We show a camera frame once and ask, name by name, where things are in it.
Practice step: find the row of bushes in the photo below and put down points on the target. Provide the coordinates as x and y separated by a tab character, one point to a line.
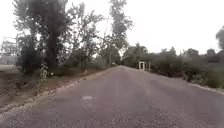
186	65

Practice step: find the brown dirt verge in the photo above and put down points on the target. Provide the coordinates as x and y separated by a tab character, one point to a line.
20	88

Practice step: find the pale road edge strip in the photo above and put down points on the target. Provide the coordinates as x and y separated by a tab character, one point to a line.
208	88

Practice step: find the small white gate structure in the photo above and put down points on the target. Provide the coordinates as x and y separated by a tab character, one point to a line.
144	65

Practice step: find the grey asphalt road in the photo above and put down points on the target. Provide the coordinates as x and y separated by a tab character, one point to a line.
133	100

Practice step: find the row of trees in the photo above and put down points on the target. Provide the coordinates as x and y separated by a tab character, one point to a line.
53	36

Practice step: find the pylon structure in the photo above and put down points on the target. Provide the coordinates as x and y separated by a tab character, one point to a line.
8	50

